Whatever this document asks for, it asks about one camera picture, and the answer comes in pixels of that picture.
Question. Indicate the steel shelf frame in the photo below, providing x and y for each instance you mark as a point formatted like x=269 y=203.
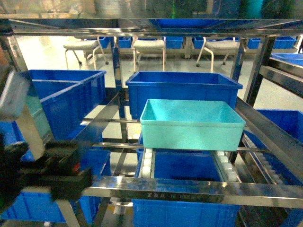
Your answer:
x=248 y=194

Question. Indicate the white chair right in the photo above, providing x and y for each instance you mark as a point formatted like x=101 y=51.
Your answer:
x=220 y=45

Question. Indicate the blue bin lower centre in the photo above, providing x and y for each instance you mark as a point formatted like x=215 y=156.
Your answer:
x=171 y=166

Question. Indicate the blue bin behind teal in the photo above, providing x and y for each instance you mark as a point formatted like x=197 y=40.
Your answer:
x=204 y=86

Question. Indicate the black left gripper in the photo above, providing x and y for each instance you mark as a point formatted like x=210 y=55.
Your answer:
x=58 y=169

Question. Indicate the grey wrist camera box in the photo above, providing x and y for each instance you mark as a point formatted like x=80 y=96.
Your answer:
x=14 y=87

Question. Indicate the white chair left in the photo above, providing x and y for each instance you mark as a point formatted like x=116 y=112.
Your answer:
x=84 y=45

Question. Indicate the blue bin left shelf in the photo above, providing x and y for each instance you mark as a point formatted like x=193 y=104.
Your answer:
x=56 y=103

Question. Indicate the blue bin right shelf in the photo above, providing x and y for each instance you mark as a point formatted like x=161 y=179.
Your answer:
x=285 y=156

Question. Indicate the white chair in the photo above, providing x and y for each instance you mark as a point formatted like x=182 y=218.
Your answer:
x=145 y=46
x=84 y=45
x=220 y=45

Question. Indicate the blue bin lower left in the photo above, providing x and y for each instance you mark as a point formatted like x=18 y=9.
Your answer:
x=32 y=206

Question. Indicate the blue bin shelf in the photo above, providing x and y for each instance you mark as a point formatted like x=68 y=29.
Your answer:
x=56 y=103
x=285 y=156

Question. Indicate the teal plastic bin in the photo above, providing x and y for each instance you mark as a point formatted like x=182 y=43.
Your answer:
x=191 y=125

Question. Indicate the white chair centre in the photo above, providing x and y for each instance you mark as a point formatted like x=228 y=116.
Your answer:
x=145 y=46

